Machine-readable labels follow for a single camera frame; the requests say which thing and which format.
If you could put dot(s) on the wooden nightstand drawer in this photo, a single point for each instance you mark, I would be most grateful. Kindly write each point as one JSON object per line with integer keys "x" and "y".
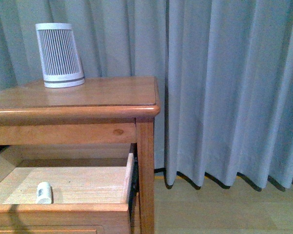
{"x": 93, "y": 189}

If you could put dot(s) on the white medicine bottle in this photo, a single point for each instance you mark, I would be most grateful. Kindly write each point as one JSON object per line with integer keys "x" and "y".
{"x": 44, "y": 193}

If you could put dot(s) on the wooden nightstand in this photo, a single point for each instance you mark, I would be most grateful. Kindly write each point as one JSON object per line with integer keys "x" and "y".
{"x": 101, "y": 111}

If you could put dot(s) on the grey-green fabric curtain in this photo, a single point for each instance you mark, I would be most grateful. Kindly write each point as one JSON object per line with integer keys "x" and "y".
{"x": 224, "y": 70}

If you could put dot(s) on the white slatted conical device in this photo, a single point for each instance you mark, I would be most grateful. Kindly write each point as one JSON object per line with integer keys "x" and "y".
{"x": 61, "y": 64}

